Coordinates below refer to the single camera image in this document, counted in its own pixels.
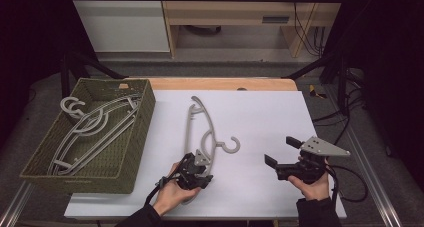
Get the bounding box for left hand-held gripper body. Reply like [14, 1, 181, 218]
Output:
[175, 149, 209, 191]

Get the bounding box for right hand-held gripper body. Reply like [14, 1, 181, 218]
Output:
[275, 135, 352, 185]

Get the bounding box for grey plastic hanger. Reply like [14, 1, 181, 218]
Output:
[53, 98, 141, 177]
[48, 94, 143, 176]
[183, 95, 242, 205]

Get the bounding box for green woven basket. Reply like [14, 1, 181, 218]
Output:
[19, 77, 157, 195]

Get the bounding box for person's left hand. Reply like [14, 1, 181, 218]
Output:
[152, 161, 203, 217]

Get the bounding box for person's right hand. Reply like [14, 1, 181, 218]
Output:
[287, 175, 331, 202]

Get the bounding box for white table mat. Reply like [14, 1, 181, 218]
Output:
[63, 89, 348, 220]

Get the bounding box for yellow and black object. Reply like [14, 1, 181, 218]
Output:
[308, 84, 328, 100]

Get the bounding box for black curtain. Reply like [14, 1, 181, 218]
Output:
[344, 0, 424, 191]
[0, 0, 84, 148]

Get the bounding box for light wooden desk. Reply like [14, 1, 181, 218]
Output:
[159, 0, 348, 59]

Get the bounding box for white cabinet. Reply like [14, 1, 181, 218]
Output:
[66, 0, 171, 53]

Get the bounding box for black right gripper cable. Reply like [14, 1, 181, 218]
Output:
[328, 165, 369, 205]

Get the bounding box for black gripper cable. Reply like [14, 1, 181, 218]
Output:
[328, 165, 369, 205]
[143, 175, 183, 208]

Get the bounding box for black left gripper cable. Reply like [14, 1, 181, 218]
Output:
[143, 175, 183, 208]

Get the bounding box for black floor cables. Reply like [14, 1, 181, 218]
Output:
[312, 68, 368, 146]

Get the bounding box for metal rail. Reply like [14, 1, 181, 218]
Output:
[0, 179, 27, 227]
[324, 85, 405, 227]

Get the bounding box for black frame leg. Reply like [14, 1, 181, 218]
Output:
[60, 51, 127, 99]
[282, 51, 350, 116]

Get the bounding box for black cables under desk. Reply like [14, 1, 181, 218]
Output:
[290, 0, 327, 57]

